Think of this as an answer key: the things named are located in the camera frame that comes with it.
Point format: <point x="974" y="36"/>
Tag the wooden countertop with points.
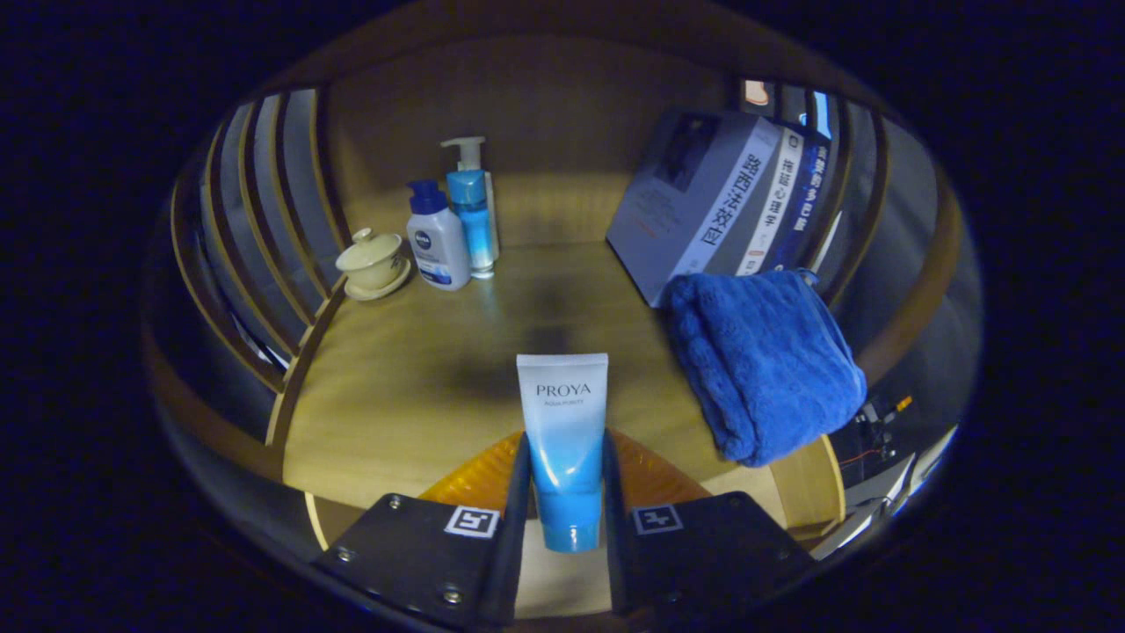
<point x="422" y="378"/>

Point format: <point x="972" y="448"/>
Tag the blue white cosmetic tube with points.
<point x="562" y="440"/>

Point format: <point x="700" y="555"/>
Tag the cream lidded teacup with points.
<point x="373" y="262"/>

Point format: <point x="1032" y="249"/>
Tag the grey book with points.
<point x="685" y="202"/>

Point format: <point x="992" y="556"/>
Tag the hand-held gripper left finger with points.
<point x="422" y="554"/>

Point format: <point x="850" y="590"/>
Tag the dark blue book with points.
<point x="807" y="211"/>

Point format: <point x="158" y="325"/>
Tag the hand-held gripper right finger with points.
<point x="703" y="554"/>

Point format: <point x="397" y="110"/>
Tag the white bottle blue cap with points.
<point x="437" y="242"/>

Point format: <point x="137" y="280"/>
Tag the wooden cabinet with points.
<point x="527" y="105"/>

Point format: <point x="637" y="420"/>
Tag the orange black clamp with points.
<point x="879" y="415"/>

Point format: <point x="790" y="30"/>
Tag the blue pump bottle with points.
<point x="472" y="215"/>

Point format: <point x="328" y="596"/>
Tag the white spine book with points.
<point x="773" y="211"/>

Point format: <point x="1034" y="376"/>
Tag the blue towel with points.
<point x="765" y="360"/>

